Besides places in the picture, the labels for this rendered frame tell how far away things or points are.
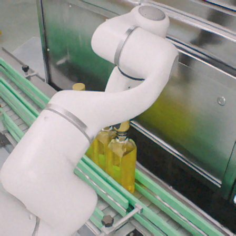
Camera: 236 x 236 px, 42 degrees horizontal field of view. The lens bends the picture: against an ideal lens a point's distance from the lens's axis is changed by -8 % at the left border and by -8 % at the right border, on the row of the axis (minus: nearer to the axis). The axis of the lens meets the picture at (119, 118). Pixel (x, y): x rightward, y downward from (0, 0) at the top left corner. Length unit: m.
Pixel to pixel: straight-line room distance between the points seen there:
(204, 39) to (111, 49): 0.24
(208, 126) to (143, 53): 0.33
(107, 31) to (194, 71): 0.28
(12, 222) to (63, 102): 0.19
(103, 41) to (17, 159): 0.23
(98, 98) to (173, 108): 0.41
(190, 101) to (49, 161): 0.45
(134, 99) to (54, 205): 0.18
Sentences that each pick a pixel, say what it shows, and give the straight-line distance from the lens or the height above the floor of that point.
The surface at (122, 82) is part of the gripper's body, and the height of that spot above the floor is 1.30.
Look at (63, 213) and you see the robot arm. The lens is 0.44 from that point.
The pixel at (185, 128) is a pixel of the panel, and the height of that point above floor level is 1.11.
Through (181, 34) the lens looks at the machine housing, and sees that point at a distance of 0.72.
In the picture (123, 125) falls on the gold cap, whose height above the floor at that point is 1.15.
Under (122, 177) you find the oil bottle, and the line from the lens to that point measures 0.86.
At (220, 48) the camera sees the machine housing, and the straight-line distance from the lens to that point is 0.67.
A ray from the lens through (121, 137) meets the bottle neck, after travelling 0.79.
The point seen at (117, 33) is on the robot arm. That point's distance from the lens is 0.51.
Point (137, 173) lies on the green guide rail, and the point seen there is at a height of 0.96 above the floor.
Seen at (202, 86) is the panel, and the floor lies 1.26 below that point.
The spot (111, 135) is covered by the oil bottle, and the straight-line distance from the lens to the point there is 0.84.
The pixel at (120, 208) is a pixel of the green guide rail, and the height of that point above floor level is 0.91.
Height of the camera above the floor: 1.65
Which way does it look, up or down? 39 degrees down
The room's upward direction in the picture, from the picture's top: straight up
